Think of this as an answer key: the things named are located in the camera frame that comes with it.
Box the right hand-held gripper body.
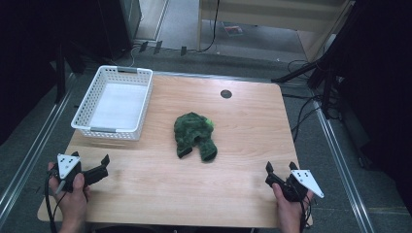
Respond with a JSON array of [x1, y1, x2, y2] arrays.
[[264, 169, 326, 203]]

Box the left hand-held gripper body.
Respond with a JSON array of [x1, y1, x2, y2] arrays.
[[51, 152, 110, 194]]

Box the person's left hand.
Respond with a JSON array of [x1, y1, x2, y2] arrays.
[[47, 161, 92, 224]]

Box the person's right hand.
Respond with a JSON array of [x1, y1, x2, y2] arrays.
[[271, 183, 315, 227]]

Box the white plastic basket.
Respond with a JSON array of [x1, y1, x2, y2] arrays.
[[70, 64, 155, 142]]

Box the green cloth garment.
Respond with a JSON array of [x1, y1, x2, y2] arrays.
[[173, 112, 219, 163]]

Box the black metal stand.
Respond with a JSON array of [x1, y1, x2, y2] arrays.
[[271, 32, 344, 120]]

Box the dark cabinet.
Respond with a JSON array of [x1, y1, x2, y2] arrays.
[[96, 0, 144, 61]]

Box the red printed paper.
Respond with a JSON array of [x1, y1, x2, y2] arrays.
[[223, 22, 244, 37]]

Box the light wooden furniture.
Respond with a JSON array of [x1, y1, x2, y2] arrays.
[[196, 0, 356, 62]]

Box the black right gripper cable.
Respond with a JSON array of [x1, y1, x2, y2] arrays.
[[298, 193, 314, 233]]

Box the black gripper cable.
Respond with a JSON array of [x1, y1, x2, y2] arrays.
[[298, 193, 314, 233], [44, 168, 67, 233]]

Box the metal floor rail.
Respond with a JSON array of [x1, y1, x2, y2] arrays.
[[0, 72, 79, 224], [312, 100, 377, 233]]

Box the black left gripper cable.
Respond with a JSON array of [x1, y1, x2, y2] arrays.
[[44, 168, 67, 233]]

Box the black floor cables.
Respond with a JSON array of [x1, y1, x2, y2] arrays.
[[281, 59, 341, 144]]

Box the black hanging cable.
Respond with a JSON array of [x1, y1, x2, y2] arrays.
[[197, 0, 222, 53]]

